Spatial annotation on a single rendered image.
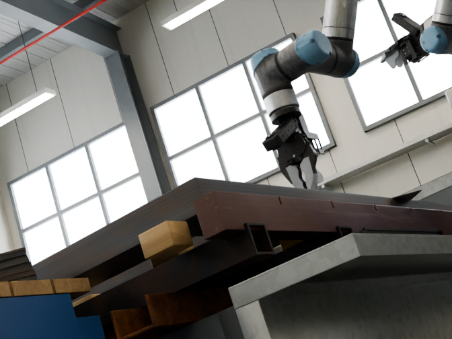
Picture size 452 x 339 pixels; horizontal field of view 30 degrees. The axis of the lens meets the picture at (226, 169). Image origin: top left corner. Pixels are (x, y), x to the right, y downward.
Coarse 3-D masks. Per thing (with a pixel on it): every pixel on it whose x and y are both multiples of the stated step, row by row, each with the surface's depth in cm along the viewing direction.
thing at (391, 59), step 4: (392, 52) 266; (396, 52) 265; (384, 56) 268; (388, 56) 267; (392, 56) 266; (396, 56) 265; (384, 60) 269; (388, 60) 268; (392, 60) 267; (388, 64) 268; (392, 64) 267; (392, 68) 267
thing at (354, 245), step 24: (336, 240) 105; (360, 240) 105; (384, 240) 111; (408, 240) 117; (432, 240) 125; (288, 264) 109; (312, 264) 107; (336, 264) 105; (360, 264) 130; (384, 264) 138; (408, 264) 148; (432, 264) 160; (240, 288) 113; (264, 288) 110; (288, 288) 126; (312, 288) 132; (336, 288) 138; (360, 288) 145
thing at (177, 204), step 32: (192, 192) 127; (256, 192) 140; (288, 192) 149; (320, 192) 159; (128, 224) 134; (192, 224) 131; (64, 256) 142; (96, 256) 138; (128, 256) 138; (96, 288) 169
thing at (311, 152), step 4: (308, 144) 185; (308, 148) 184; (312, 148) 184; (304, 152) 185; (308, 152) 184; (312, 152) 184; (304, 156) 185; (312, 156) 184; (316, 156) 185; (312, 160) 184; (316, 160) 184; (312, 164) 184; (312, 168) 184; (316, 172) 184
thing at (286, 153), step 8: (280, 112) 188; (288, 112) 188; (296, 112) 190; (272, 120) 190; (280, 120) 191; (296, 120) 192; (304, 120) 194; (304, 128) 192; (296, 136) 186; (304, 136) 186; (312, 136) 190; (288, 144) 187; (296, 144) 186; (304, 144) 185; (312, 144) 191; (320, 144) 191; (280, 152) 188; (288, 152) 187; (296, 152) 186; (320, 152) 189; (288, 160) 187; (296, 160) 190
